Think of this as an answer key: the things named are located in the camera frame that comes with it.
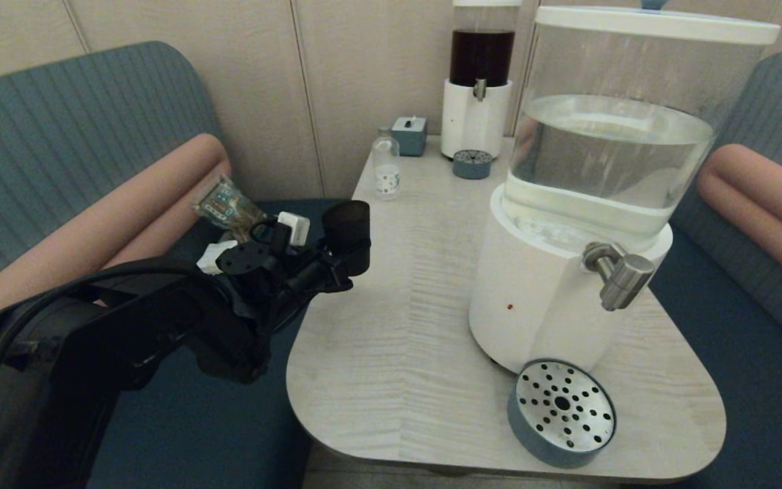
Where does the black plastic cup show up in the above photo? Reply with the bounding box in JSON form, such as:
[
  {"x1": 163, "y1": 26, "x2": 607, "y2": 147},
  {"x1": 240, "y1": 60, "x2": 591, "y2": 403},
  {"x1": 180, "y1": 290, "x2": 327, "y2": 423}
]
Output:
[{"x1": 322, "y1": 200, "x2": 371, "y2": 276}]

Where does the white folded napkin stack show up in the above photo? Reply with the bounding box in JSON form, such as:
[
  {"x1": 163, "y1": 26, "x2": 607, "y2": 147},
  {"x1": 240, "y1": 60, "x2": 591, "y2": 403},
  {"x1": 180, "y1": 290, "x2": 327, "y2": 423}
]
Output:
[{"x1": 195, "y1": 240, "x2": 237, "y2": 276}]

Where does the clear plastic snack packet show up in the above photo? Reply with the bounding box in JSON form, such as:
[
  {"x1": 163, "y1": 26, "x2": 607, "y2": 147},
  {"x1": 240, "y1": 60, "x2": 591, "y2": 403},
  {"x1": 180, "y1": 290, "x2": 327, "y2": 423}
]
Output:
[{"x1": 193, "y1": 175, "x2": 268, "y2": 242}]

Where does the clear glass bottle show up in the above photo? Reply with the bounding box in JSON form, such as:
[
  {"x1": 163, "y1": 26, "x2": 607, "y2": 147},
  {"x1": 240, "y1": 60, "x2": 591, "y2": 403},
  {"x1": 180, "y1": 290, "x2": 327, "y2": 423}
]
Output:
[{"x1": 373, "y1": 128, "x2": 402, "y2": 200}]

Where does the blue-grey square box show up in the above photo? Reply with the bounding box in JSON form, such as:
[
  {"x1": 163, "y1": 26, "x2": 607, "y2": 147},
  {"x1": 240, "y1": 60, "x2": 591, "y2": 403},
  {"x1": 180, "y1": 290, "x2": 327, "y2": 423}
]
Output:
[{"x1": 392, "y1": 116, "x2": 428, "y2": 157}]

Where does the blue perforated drip tray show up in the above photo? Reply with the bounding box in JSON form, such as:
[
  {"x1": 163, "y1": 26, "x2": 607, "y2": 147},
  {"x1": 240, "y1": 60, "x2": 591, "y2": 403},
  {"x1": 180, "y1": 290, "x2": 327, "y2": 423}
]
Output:
[{"x1": 453, "y1": 149, "x2": 494, "y2": 180}]

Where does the clear water dispenser white base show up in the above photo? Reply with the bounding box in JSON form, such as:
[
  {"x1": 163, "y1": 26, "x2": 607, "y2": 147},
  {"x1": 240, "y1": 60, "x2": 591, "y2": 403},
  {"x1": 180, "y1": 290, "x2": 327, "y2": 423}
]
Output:
[{"x1": 469, "y1": 5, "x2": 781, "y2": 374}]

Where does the dark drink dispenser white base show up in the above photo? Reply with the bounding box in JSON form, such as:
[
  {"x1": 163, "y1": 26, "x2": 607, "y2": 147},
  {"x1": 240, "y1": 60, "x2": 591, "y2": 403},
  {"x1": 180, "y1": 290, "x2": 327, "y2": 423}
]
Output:
[{"x1": 441, "y1": 0, "x2": 522, "y2": 161}]

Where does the pink cylindrical bolster cushion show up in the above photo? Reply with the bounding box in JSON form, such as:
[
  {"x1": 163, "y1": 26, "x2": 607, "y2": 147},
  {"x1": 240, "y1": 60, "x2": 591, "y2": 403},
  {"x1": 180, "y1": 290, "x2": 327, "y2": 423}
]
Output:
[
  {"x1": 0, "y1": 134, "x2": 232, "y2": 411},
  {"x1": 696, "y1": 143, "x2": 782, "y2": 302}
]

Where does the round metal drip tray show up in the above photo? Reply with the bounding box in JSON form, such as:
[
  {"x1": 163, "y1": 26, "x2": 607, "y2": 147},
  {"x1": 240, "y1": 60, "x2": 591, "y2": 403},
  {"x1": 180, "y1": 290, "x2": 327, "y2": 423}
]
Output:
[{"x1": 506, "y1": 359, "x2": 617, "y2": 469}]

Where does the teal upholstered bench sofa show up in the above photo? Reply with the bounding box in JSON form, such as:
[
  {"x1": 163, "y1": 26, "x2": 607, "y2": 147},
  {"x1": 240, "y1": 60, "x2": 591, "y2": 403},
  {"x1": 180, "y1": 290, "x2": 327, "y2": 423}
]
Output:
[
  {"x1": 0, "y1": 41, "x2": 351, "y2": 489},
  {"x1": 625, "y1": 49, "x2": 782, "y2": 489}
]

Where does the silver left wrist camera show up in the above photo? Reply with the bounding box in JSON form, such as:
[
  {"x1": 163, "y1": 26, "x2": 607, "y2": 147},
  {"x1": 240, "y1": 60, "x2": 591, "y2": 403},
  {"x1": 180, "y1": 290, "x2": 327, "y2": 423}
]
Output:
[{"x1": 276, "y1": 212, "x2": 311, "y2": 247}]

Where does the black left camera cable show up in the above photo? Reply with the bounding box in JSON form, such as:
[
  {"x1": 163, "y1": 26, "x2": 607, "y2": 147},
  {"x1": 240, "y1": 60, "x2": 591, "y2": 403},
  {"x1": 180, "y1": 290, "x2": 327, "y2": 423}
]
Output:
[{"x1": 250, "y1": 219, "x2": 291, "y2": 247}]

